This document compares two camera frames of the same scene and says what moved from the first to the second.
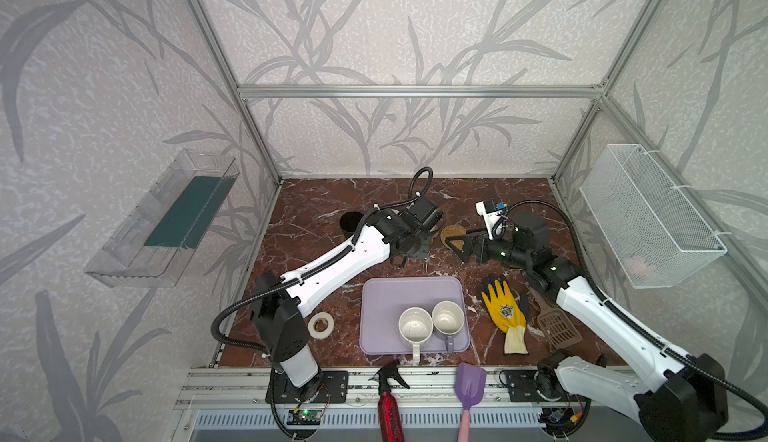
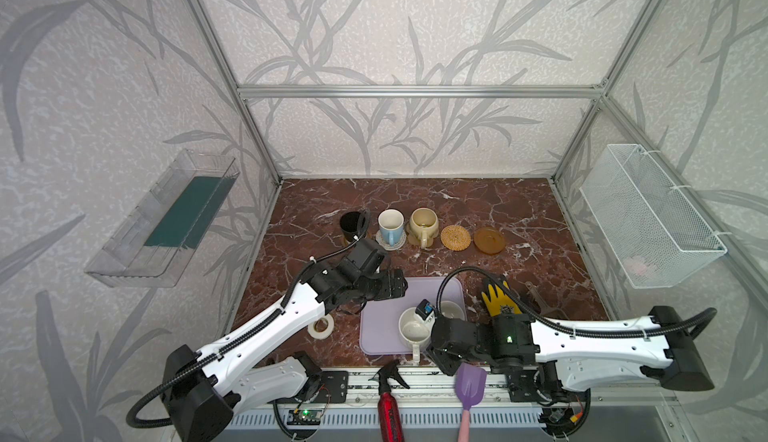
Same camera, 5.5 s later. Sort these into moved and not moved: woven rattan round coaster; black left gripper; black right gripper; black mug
Moved: black right gripper; black left gripper
Not moved: black mug; woven rattan round coaster
